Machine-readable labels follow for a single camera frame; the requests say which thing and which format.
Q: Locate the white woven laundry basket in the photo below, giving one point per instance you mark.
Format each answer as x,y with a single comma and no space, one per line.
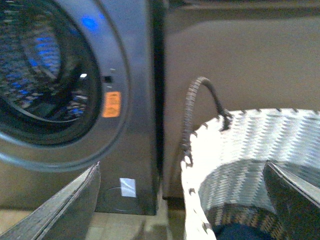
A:
224,157

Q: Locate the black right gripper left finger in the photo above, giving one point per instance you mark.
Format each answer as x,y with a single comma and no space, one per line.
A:
66,215

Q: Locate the grey cabinet beside washer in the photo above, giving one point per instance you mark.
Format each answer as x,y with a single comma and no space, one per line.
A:
257,53

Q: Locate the grey front-load washing machine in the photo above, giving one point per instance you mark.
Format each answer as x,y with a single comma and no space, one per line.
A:
77,87

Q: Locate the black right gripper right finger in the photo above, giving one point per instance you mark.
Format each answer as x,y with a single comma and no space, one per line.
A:
295,200

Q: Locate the dark navy garment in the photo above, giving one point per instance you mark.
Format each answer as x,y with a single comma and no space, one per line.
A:
236,231

